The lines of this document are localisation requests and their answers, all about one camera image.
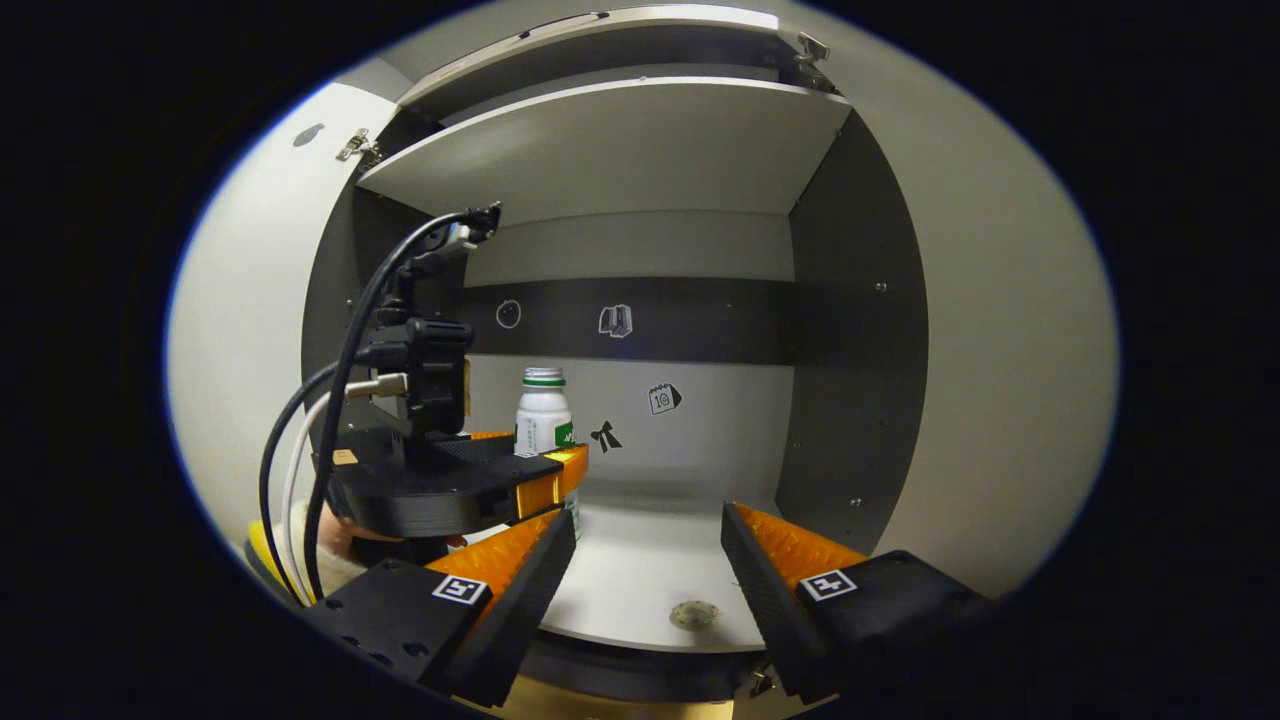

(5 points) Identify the black camera cable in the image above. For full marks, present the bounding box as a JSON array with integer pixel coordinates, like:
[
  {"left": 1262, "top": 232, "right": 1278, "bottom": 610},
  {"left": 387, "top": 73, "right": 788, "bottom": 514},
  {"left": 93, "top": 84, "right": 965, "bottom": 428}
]
[{"left": 303, "top": 205, "right": 483, "bottom": 603}]

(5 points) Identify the white plastic bottle green label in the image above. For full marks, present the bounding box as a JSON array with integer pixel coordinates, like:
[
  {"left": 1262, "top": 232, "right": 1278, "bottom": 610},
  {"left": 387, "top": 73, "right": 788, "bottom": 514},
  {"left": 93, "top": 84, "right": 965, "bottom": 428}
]
[{"left": 515, "top": 367, "right": 584, "bottom": 541}]

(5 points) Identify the white cable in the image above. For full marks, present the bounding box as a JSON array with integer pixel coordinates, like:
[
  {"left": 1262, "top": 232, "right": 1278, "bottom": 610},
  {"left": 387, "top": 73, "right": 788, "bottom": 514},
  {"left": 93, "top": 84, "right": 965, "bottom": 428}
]
[{"left": 282, "top": 373, "right": 411, "bottom": 607}]

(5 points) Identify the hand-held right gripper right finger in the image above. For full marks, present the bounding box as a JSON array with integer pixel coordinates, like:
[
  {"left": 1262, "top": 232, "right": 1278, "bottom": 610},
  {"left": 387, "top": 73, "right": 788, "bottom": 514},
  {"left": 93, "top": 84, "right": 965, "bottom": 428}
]
[{"left": 720, "top": 500, "right": 996, "bottom": 704}]

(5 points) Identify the white cabinet door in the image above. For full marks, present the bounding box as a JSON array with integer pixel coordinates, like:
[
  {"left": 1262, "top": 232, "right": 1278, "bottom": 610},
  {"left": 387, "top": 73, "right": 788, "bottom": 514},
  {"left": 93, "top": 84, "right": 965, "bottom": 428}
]
[
  {"left": 775, "top": 0, "right": 1121, "bottom": 601},
  {"left": 165, "top": 80, "right": 401, "bottom": 576}
]

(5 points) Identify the yellow soft object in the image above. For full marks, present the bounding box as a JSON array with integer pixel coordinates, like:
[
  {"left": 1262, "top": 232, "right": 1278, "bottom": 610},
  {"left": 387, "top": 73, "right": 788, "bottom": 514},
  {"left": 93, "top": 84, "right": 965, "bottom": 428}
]
[{"left": 247, "top": 520, "right": 301, "bottom": 603}]

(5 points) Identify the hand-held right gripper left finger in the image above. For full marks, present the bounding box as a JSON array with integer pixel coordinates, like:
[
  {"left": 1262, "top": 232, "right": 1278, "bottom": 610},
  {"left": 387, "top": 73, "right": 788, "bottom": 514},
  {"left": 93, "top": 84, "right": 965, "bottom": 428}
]
[{"left": 300, "top": 508, "right": 578, "bottom": 709}]

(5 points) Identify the grey and white cabinet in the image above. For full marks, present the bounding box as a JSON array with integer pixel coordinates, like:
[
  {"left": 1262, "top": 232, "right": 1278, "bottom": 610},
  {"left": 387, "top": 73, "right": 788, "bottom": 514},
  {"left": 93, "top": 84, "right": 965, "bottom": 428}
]
[{"left": 165, "top": 0, "right": 1121, "bottom": 703}]

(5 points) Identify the beige cabinet drawer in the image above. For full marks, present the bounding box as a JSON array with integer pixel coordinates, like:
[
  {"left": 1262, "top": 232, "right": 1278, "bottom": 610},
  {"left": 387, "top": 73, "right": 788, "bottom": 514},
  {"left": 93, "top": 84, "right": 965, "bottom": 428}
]
[{"left": 397, "top": 3, "right": 781, "bottom": 109}]

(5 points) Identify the white cabinet shelf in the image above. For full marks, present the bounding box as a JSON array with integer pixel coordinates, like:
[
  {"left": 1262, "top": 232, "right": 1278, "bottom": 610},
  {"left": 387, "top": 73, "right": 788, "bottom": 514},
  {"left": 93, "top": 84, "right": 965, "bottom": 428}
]
[
  {"left": 460, "top": 490, "right": 791, "bottom": 653},
  {"left": 357, "top": 77, "right": 853, "bottom": 226}
]

